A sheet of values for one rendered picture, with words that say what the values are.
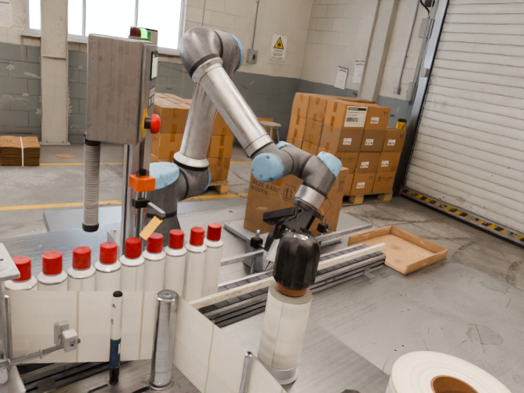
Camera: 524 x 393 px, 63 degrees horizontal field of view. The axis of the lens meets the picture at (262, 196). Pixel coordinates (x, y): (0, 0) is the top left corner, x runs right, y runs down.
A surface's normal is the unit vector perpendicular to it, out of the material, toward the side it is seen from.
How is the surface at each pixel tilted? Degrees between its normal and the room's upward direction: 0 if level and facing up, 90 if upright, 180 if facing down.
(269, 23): 90
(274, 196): 90
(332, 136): 90
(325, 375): 0
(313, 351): 0
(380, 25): 90
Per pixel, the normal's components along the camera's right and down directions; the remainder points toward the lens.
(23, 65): 0.53, 0.33
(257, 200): -0.63, 0.15
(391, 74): -0.84, 0.05
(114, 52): 0.11, 0.33
